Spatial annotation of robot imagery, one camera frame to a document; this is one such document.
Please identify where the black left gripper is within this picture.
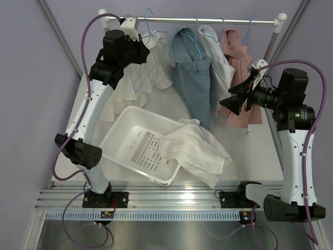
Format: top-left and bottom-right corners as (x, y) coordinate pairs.
(118, 33), (150, 68)

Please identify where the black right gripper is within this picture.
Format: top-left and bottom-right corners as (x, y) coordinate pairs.
(220, 74), (286, 116)

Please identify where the blue denim skirt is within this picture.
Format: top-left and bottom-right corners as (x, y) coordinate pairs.
(171, 27), (211, 130)

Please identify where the white pleated skirt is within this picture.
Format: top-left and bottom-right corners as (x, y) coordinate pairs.
(159, 119), (232, 188)

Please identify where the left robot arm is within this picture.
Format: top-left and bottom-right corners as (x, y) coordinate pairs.
(55, 28), (199, 209)

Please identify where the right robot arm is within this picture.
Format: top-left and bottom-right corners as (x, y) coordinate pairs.
(220, 68), (326, 222)

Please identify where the white shirt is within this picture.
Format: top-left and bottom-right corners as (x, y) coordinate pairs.
(198, 26), (235, 112)

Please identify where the white ruffled dress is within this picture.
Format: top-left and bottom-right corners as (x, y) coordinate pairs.
(100, 31), (176, 121)

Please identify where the pink ruffled dress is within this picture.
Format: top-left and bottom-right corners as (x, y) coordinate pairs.
(218, 29), (263, 129)

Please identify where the metal clothes rack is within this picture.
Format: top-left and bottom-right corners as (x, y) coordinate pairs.
(98, 9), (288, 136)

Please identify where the white plastic basket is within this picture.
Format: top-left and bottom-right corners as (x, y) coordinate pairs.
(100, 106), (181, 186)

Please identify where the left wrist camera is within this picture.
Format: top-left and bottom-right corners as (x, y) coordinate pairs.
(120, 16), (139, 41)

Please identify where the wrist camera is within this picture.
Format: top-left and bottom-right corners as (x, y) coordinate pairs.
(120, 16), (139, 41)
(247, 59), (268, 91)

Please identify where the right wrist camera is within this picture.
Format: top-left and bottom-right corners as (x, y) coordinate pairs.
(247, 59), (268, 91)

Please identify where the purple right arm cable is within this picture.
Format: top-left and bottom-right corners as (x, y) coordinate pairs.
(254, 59), (327, 245)

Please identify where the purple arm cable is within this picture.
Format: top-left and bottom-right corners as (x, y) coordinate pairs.
(254, 59), (327, 245)
(50, 13), (123, 182)

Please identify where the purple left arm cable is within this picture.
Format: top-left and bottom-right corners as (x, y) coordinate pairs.
(50, 13), (123, 182)

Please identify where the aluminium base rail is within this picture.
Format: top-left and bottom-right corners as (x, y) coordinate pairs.
(34, 181), (239, 210)

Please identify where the white slotted cable duct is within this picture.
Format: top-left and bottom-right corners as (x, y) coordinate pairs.
(46, 210), (240, 221)

